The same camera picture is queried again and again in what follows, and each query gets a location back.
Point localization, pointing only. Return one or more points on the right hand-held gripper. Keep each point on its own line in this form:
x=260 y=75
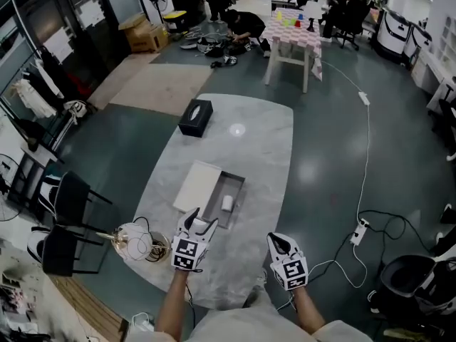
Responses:
x=294 y=271

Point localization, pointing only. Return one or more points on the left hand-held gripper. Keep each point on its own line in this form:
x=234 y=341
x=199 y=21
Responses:
x=185 y=253

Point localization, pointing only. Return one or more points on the white roll item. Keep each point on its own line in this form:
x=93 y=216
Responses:
x=227 y=203

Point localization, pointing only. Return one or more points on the grey box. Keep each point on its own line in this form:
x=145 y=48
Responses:
x=228 y=187

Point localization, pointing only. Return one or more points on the person's right forearm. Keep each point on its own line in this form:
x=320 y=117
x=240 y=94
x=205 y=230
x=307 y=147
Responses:
x=308 y=312

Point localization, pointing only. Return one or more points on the person's left forearm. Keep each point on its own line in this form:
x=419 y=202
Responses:
x=171 y=301

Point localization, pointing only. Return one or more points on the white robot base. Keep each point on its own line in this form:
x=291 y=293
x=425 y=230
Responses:
x=420 y=39
x=392 y=30

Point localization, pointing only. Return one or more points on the white box lid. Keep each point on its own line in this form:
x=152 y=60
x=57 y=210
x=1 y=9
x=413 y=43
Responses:
x=196 y=187

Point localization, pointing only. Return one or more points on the black tissue box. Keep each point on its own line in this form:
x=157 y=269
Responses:
x=194 y=119

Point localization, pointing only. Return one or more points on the cardboard box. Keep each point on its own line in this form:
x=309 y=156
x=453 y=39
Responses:
x=144 y=34

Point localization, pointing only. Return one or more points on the person's grey shoe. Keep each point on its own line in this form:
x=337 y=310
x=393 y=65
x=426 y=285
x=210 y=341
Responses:
x=254 y=290

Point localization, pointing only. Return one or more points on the white power strip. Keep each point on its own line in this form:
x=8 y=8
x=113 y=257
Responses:
x=359 y=232
x=364 y=98

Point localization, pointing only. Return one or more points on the person's beige clothing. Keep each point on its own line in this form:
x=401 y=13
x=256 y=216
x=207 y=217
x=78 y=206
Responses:
x=249 y=328

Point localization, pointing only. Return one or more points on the black round stool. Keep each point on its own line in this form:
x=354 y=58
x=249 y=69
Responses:
x=406 y=274

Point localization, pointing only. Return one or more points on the black and white machine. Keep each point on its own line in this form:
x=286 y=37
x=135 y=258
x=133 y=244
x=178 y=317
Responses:
x=436 y=287

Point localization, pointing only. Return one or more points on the pile of black gear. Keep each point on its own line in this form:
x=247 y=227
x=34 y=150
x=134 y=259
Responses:
x=221 y=46

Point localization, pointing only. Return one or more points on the black floor fan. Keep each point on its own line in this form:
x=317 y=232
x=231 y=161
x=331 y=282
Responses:
x=7 y=191

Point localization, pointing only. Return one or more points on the black bin with yellow lid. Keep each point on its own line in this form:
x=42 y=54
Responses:
x=175 y=20

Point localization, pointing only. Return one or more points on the clothes rack with garments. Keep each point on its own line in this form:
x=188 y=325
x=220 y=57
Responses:
x=39 y=87

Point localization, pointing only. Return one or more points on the white table with checkered cloth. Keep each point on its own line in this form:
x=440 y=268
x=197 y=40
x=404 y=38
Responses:
x=294 y=36

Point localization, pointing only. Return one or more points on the green cup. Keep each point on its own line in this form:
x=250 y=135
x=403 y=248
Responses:
x=286 y=22

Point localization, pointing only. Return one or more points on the red cup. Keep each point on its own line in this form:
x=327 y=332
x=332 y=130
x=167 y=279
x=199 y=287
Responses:
x=298 y=23

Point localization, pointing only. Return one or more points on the blue cup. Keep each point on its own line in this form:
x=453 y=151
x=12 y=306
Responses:
x=300 y=15

